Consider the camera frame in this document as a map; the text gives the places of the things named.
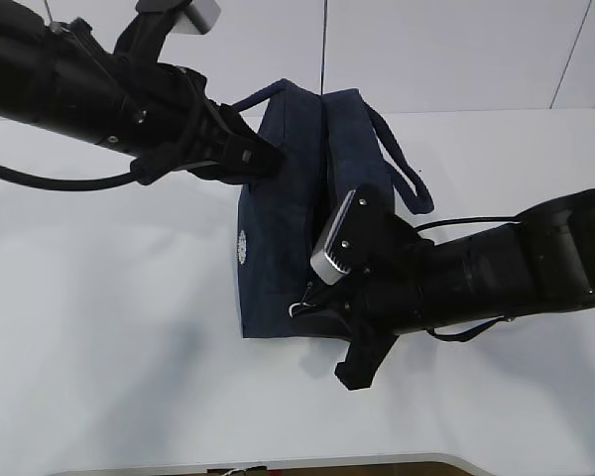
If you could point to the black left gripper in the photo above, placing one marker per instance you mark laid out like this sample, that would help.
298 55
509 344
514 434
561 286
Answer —
166 106

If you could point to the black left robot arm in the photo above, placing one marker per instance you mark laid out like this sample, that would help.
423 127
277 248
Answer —
55 76

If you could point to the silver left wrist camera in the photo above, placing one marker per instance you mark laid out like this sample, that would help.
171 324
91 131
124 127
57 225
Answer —
196 17

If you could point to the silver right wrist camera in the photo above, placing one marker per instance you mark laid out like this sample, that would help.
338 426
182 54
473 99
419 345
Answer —
351 234

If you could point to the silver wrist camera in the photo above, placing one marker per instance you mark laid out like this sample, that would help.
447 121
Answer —
196 17
351 234

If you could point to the dark navy lunch bag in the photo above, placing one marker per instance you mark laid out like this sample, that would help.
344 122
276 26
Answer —
332 143

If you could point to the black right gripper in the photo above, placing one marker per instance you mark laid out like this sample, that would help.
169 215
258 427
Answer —
398 282

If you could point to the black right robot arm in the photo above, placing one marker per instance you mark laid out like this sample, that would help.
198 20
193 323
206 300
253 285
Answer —
541 260

